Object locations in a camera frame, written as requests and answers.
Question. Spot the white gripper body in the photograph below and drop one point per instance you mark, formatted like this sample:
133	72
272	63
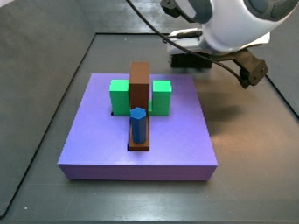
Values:
191	40

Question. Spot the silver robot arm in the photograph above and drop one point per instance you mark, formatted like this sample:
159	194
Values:
232	24

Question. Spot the purple base board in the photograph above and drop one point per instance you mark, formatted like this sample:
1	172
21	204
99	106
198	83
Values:
96	154

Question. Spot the brown upright block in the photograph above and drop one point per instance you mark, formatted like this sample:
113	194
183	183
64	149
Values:
139	98

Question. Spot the green U-shaped block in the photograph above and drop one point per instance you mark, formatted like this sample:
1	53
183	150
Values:
151	96

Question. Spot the blue hexagonal peg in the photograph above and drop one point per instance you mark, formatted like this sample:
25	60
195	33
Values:
137	123

